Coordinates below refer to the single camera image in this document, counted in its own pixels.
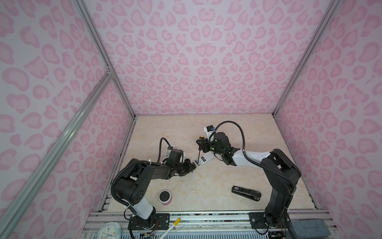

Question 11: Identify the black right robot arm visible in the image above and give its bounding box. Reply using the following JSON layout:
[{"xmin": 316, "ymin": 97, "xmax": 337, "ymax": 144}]
[{"xmin": 196, "ymin": 132, "xmax": 301, "ymax": 228}]

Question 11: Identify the white analog clock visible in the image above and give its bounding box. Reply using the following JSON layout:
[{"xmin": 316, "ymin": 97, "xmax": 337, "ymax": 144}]
[{"xmin": 96, "ymin": 222, "xmax": 122, "ymax": 239}]

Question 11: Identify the aluminium rail base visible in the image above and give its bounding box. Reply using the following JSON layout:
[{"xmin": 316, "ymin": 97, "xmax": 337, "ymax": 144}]
[{"xmin": 80, "ymin": 209, "xmax": 341, "ymax": 239}]

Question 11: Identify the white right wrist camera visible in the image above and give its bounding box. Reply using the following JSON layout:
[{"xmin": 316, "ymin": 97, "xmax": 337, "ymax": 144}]
[{"xmin": 204, "ymin": 125, "xmax": 216, "ymax": 140}]

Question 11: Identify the grey cloth pad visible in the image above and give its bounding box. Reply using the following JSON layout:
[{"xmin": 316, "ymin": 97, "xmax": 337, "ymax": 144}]
[{"xmin": 290, "ymin": 219, "xmax": 331, "ymax": 239}]

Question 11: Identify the black yellow handled screwdriver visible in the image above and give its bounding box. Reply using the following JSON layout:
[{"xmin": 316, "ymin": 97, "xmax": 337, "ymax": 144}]
[{"xmin": 196, "ymin": 136, "xmax": 207, "ymax": 164}]

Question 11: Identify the black left camera cable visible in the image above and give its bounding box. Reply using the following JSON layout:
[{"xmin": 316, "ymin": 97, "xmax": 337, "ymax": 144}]
[{"xmin": 157, "ymin": 137, "xmax": 173, "ymax": 163}]

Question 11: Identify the black camera cable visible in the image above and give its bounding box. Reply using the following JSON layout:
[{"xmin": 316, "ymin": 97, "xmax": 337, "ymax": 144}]
[
  {"xmin": 213, "ymin": 120, "xmax": 246, "ymax": 153},
  {"xmin": 157, "ymin": 137, "xmax": 173, "ymax": 163}
]

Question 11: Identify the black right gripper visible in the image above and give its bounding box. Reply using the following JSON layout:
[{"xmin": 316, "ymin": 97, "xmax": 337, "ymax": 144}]
[{"xmin": 195, "ymin": 138, "xmax": 224, "ymax": 156}]

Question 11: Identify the aluminium frame strut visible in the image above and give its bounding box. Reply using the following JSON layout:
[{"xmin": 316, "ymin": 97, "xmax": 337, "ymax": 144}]
[
  {"xmin": 1, "ymin": 1, "xmax": 132, "ymax": 239},
  {"xmin": 272, "ymin": 0, "xmax": 342, "ymax": 118}
]

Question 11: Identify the pink black tape roll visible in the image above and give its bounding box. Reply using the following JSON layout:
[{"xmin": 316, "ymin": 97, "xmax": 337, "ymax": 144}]
[{"xmin": 159, "ymin": 190, "xmax": 172, "ymax": 205}]

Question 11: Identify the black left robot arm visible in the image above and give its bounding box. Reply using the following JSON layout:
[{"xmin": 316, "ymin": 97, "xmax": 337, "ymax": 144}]
[{"xmin": 110, "ymin": 158, "xmax": 196, "ymax": 230}]

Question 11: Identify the yellow capped white marker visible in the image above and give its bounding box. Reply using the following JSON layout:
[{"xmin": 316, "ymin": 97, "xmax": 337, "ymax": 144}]
[{"xmin": 159, "ymin": 218, "xmax": 182, "ymax": 239}]

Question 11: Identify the aluminium frame strut right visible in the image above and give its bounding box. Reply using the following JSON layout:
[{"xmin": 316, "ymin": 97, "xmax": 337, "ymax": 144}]
[{"xmin": 272, "ymin": 0, "xmax": 342, "ymax": 118}]

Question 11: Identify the red and white remote control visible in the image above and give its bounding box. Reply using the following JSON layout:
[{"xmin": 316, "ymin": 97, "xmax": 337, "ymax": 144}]
[{"xmin": 193, "ymin": 152, "xmax": 214, "ymax": 167}]

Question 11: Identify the aluminium frame strut left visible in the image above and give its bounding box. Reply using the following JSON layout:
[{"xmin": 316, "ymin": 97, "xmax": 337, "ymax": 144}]
[{"xmin": 1, "ymin": 1, "xmax": 132, "ymax": 239}]

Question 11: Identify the black stapler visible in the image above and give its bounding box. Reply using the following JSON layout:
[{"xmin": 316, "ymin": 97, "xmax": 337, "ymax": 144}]
[{"xmin": 231, "ymin": 186, "xmax": 262, "ymax": 201}]

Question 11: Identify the black right camera cable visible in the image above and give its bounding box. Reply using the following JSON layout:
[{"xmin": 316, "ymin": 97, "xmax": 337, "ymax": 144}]
[{"xmin": 213, "ymin": 120, "xmax": 246, "ymax": 153}]

